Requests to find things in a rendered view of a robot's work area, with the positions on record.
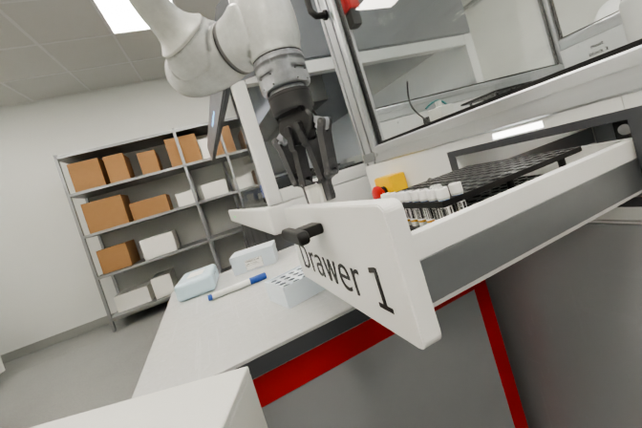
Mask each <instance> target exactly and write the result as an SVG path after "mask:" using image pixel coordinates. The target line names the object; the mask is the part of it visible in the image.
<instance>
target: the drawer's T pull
mask: <svg viewBox="0 0 642 428"><path fill-rule="evenodd" d="M323 232H324V229H323V226H322V225H321V224H320V223H310V224H307V225H302V226H300V227H297V228H296V229H295V228H290V227H288V228H285V229H283V230H282V236H283V239H284V240H285V241H287V242H290V243H293V244H296V245H298V246H304V245H307V244H308V243H309V242H310V238H311V237H314V236H317V235H319V234H322V233H323Z"/></svg>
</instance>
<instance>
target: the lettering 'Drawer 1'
mask: <svg viewBox="0 0 642 428"><path fill-rule="evenodd" d="M299 248H300V251H301V254H302V257H303V260H304V263H305V267H307V268H310V260H309V256H308V253H307V252H306V250H305V248H304V246H302V248H303V249H304V250H305V252H306V255H307V258H308V262H309V265H306V262H305V259H304V256H303V253H302V250H301V247H300V246H299ZM315 257H316V258H318V260H319V262H320V263H317V268H318V271H319V273H320V274H321V275H322V276H325V277H326V274H325V271H324V269H323V266H322V263H321V260H320V258H319V256H318V255H316V254H314V258H315ZM322 260H323V262H324V265H325V267H326V270H327V272H328V274H329V276H330V279H331V281H332V275H333V277H334V280H335V282H336V284H338V280H337V275H336V271H335V266H334V262H333V261H332V266H333V270H332V266H331V264H330V261H329V260H328V259H327V263H328V267H327V265H326V263H325V260H324V258H323V257H322ZM319 266H321V268H322V271H323V273H321V271H320V269H319ZM328 268H329V269H328ZM340 268H343V269H344V270H345V272H346V274H347V276H346V275H344V274H342V273H341V271H340ZM331 271H332V274H331ZM350 271H351V274H352V277H353V282H354V285H355V288H356V292H357V295H359V296H360V293H359V290H358V287H357V283H356V281H355V277H354V275H355V274H357V275H358V271H357V270H356V269H354V270H353V269H352V268H350ZM368 271H369V273H374V277H375V280H376V282H377V285H378V289H379V292H380V295H381V298H382V302H383V304H382V303H380V302H378V303H379V306H380V307H381V308H383V309H384V310H387V311H389V312H390V313H392V314H395V313H394V310H393V309H391V308H389V307H388V306H387V303H386V300H385V297H384V293H383V290H382V287H381V285H380V281H379V278H378V275H377V272H376V268H374V267H368ZM333 272H334V273H333ZM338 272H339V275H340V278H341V281H342V283H343V285H344V286H345V288H346V289H347V290H349V291H353V287H351V288H349V287H348V286H347V285H346V284H345V282H344V280H343V278H345V279H348V280H350V281H351V279H350V276H349V274H348V271H347V270H346V269H345V267H344V266H343V265H342V264H339V265H338ZM342 277H343V278H342Z"/></svg>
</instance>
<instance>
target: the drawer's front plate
mask: <svg viewBox="0 0 642 428"><path fill-rule="evenodd" d="M284 212H285V215H286V218H287V222H288V225H289V227H290V228H295V229H296V228H297V227H300V226H302V225H307V224H310V223H320V224H321V225H322V226H323V229H324V232H323V233H322V234H319V235H317V236H314V237H311V238H310V242H309V243H308V244H307V245H304V248H305V250H306V252H307V253H308V256H309V253H312V255H313V257H312V256H311V259H312V262H313V265H314V268H315V271H314V270H313V267H312V263H311V260H310V256H309V260H310V268H308V267H305V263H304V260H303V257H302V254H301V251H300V248H299V246H298V245H296V244H294V245H295V248H296V251H297V254H298V258H299V261H300V264H301V267H302V270H303V272H304V274H305V276H306V277H308V278H309V279H311V280H312V281H313V282H315V283H316V284H318V285H320V286H321V287H323V288H324V289H326V290H328V291H330V292H331V293H333V294H334V295H336V296H337V297H339V298H341V299H342V300H344V301H345V302H347V303H348V304H350V305H352V306H353V307H355V308H356V309H358V310H360V311H362V312H363V313H365V314H366V315H368V316H369V317H371V318H373V320H375V321H376V322H378V323H380V324H381V325H383V326H384V327H386V328H387V329H389V330H391V331H392V332H394V333H396V334H397V335H399V336H401V337H402V338H404V339H405V340H407V341H408V342H410V343H412V344H413V345H415V346H416V347H418V348H420V349H422V350H424V349H425V348H427V347H429V346H430V345H432V344H434V343H435V342H437V341H439V340H440V339H441V331H440V328H439V322H438V319H437V316H436V313H435V310H434V306H433V303H432V300H431V296H430V293H429V290H428V287H427V284H426V281H425V277H424V274H423V271H422V267H421V264H420V261H419V258H418V255H417V250H416V246H415V243H414V240H413V236H412V233H411V230H410V227H409V224H408V221H407V217H406V214H405V211H404V207H403V205H402V203H401V202H400V201H399V200H398V199H395V198H390V199H376V200H363V201H349V202H336V203H310V204H297V205H292V206H290V207H287V208H285V209H284ZM314 254H316V255H318V256H319V258H320V260H321V263H322V266H323V269H324V271H325V274H326V277H325V276H322V275H321V274H320V273H319V271H318V268H317V263H320V262H319V260H318V258H316V257H315V258H314ZM322 257H323V258H324V260H325V263H326V265H327V268H328V263H327V259H328V260H329V261H330V264H331V266H332V261H333V262H334V266H335V271H336V275H337V280H338V284H336V282H335V280H334V277H333V275H332V281H331V279H330V276H329V274H328V272H327V270H326V267H325V265H324V262H323V260H322ZM339 264H342V265H343V266H344V267H345V269H346V270H347V271H348V274H349V276H350V279H351V281H350V280H348V279H345V278H343V277H342V278H343V280H344V282H345V284H346V285H347V286H348V287H349V288H351V287H353V291H349V290H347V289H346V288H345V286H344V285H343V283H342V281H341V278H340V275H339V272H338V265H339ZM350 268H352V269H353V270H354V269H356V270H357V271H358V275H357V274H355V275H354V277H355V281H356V283H357V287H358V290H359V293H360V296H359V295H357V292H356V288H355V285H354V282H353V277H352V274H351V271H350ZM368 268H376V272H377V275H378V278H379V281H380V285H381V287H382V290H383V293H384V297H385V300H386V303H387V306H388V307H389V308H391V309H393V310H394V313H395V314H392V313H390V312H389V311H387V310H384V309H383V308H381V307H380V306H379V303H378V302H380V303H382V304H383V302H382V298H381V295H380V292H379V289H378V285H377V282H376V280H375V274H374V273H369V271H368ZM328 269H329V268H328ZM332 270H333V266H332ZM331 274H332V271H331Z"/></svg>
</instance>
